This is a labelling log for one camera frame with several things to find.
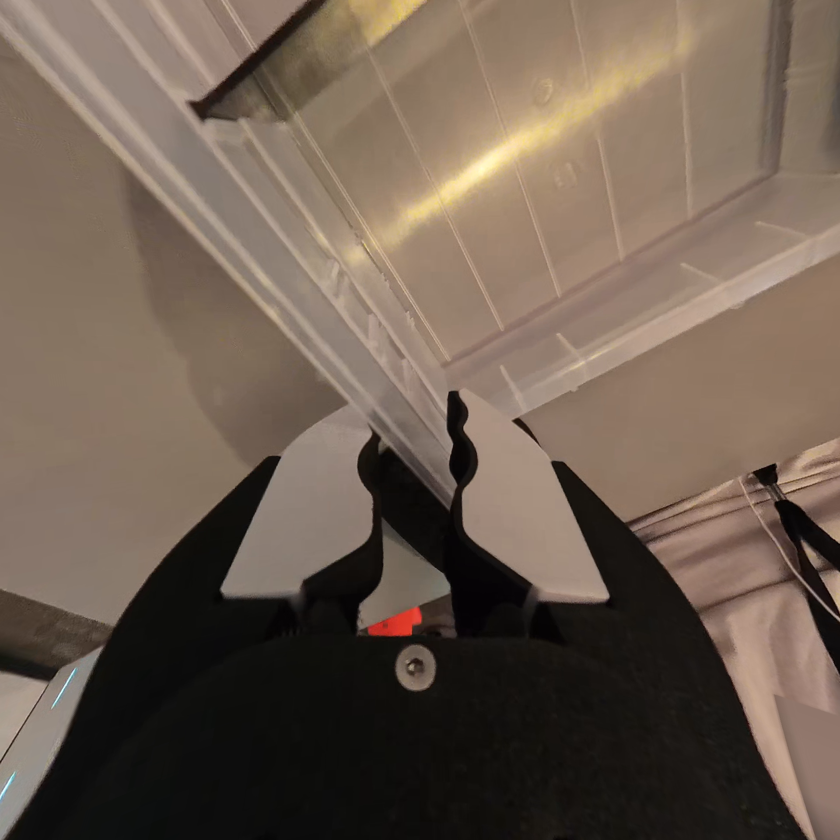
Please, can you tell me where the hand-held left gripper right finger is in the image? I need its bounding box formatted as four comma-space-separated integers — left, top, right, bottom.
445, 388, 611, 635

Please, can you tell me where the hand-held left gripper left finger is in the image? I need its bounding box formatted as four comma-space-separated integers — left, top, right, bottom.
220, 407, 383, 635

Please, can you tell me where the clear plastic bin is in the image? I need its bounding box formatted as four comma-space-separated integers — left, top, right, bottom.
0, 0, 840, 506

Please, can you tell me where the red orange tag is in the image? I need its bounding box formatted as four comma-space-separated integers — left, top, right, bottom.
366, 607, 422, 636

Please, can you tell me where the grey device with cyan lights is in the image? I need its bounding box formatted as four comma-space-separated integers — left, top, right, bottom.
0, 646, 106, 808

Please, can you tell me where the thin white cable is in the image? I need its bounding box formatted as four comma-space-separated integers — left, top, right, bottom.
738, 472, 840, 621

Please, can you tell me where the black strap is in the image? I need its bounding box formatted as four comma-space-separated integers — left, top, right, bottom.
751, 462, 840, 624

